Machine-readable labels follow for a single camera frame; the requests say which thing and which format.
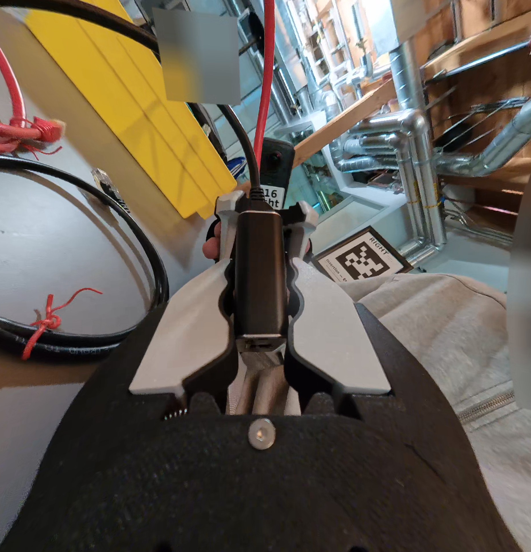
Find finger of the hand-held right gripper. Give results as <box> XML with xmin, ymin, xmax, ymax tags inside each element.
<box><xmin>283</xmin><ymin>202</ymin><xmax>319</xmax><ymax>261</ymax></box>
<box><xmin>216</xmin><ymin>191</ymin><xmax>245</xmax><ymax>261</ymax></box>

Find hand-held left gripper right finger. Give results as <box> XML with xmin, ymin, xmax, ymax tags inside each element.
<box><xmin>284</xmin><ymin>257</ymin><xmax>391</xmax><ymax>415</ymax></box>

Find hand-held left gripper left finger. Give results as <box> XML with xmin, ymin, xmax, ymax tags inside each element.
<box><xmin>128</xmin><ymin>261</ymin><xmax>240</xmax><ymax>415</ymax></box>

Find black ethernet adapter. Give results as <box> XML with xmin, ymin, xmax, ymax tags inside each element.
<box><xmin>233</xmin><ymin>210</ymin><xmax>288</xmax><ymax>352</ymax></box>

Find black ethernet cable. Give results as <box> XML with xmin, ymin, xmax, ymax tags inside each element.
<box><xmin>0</xmin><ymin>0</ymin><xmax>266</xmax><ymax>361</ymax></box>

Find red cable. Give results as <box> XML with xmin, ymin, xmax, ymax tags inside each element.
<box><xmin>0</xmin><ymin>0</ymin><xmax>276</xmax><ymax>155</ymax></box>

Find yellow plastic bin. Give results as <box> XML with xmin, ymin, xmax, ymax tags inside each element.
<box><xmin>26</xmin><ymin>0</ymin><xmax>238</xmax><ymax>221</ymax></box>

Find person's right hand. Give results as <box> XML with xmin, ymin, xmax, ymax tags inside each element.
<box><xmin>203</xmin><ymin>224</ymin><xmax>222</xmax><ymax>260</ymax></box>

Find black framed marker sign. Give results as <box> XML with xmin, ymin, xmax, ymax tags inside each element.
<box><xmin>313</xmin><ymin>225</ymin><xmax>415</xmax><ymax>283</ymax></box>

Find silver insulated pipes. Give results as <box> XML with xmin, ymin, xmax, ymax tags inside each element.
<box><xmin>330</xmin><ymin>93</ymin><xmax>531</xmax><ymax>264</ymax></box>

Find black round fixture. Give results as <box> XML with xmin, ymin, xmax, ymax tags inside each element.
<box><xmin>239</xmin><ymin>12</ymin><xmax>266</xmax><ymax>54</ymax></box>

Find red twist tie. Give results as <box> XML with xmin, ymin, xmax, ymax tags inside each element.
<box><xmin>13</xmin><ymin>116</ymin><xmax>64</xmax><ymax>161</ymax></box>
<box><xmin>21</xmin><ymin>287</ymin><xmax>103</xmax><ymax>361</ymax></box>

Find wooden post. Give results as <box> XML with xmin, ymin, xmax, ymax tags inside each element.
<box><xmin>291</xmin><ymin>78</ymin><xmax>397</xmax><ymax>169</ymax></box>

